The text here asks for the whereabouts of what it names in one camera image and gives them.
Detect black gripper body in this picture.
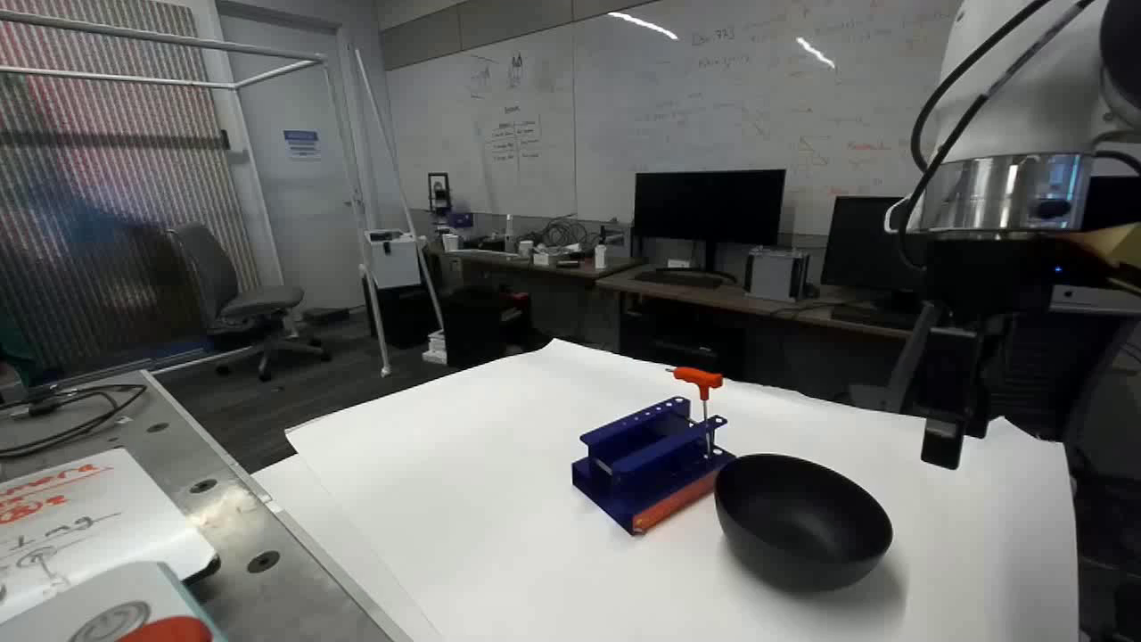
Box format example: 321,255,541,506
909,235,1141,439

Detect orange handled hex key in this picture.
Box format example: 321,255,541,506
670,368,722,421

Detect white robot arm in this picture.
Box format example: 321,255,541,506
885,0,1141,337

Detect black bowl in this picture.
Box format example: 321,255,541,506
714,454,896,592

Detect grey desktop box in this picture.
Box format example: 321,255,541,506
749,245,809,301

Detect white whiteboard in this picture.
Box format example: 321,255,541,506
382,0,955,235

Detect black computer monitor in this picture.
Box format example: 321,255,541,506
632,166,783,255

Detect blue tool holder rack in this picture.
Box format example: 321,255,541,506
570,396,731,535

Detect long office desk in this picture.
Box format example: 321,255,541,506
438,249,905,396

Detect white paper sheet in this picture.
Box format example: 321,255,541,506
257,341,1080,642

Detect white bin on stand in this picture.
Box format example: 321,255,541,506
366,229,421,289

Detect white door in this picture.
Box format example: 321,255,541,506
237,65,361,310

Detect grey office chair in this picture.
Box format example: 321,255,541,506
163,226,330,383

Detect white and red box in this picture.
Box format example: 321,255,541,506
0,562,227,642

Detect white paper with writing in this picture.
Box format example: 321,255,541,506
0,450,218,622

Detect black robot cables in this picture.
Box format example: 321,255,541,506
879,0,1097,242

